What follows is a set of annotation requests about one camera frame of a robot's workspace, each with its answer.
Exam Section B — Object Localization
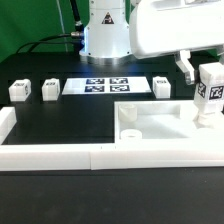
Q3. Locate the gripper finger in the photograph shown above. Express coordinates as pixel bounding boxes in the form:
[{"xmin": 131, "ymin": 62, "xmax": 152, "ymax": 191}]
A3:
[
  {"xmin": 216, "ymin": 46, "xmax": 224, "ymax": 66},
  {"xmin": 175, "ymin": 50, "xmax": 195, "ymax": 85}
]

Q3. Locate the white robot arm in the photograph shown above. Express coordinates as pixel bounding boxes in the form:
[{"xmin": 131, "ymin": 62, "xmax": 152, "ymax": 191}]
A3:
[{"xmin": 80, "ymin": 0, "xmax": 224, "ymax": 85}]

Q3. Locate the white tag sheet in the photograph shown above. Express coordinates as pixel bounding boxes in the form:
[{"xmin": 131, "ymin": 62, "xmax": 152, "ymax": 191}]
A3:
[{"xmin": 62, "ymin": 76, "xmax": 151, "ymax": 95}]

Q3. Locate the white U-shaped fence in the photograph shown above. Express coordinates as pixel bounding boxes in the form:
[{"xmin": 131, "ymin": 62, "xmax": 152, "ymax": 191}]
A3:
[{"xmin": 0, "ymin": 107, "xmax": 224, "ymax": 171}]

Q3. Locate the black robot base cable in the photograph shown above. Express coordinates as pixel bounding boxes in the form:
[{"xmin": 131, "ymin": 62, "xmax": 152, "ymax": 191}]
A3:
[{"xmin": 69, "ymin": 0, "xmax": 86, "ymax": 41}]

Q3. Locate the white cable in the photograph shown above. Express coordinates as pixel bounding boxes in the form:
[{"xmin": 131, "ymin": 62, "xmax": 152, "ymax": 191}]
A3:
[{"xmin": 55, "ymin": 0, "xmax": 70, "ymax": 53}]

